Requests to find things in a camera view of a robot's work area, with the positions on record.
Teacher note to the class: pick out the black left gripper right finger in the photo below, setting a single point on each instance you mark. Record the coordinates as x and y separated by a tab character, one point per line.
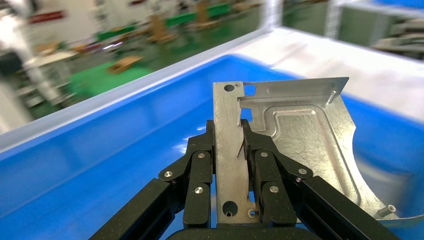
275	185

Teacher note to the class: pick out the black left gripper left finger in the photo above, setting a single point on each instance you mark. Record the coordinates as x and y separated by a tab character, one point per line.
198	172

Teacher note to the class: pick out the galvanized sheet metal bracket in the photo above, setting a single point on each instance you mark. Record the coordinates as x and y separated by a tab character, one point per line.
304	132

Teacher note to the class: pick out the blue plastic tray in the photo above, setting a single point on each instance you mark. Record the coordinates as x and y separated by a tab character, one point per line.
82	165

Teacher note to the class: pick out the white corrugated plastic sheet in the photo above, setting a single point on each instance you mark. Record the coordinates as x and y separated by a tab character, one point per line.
331	63

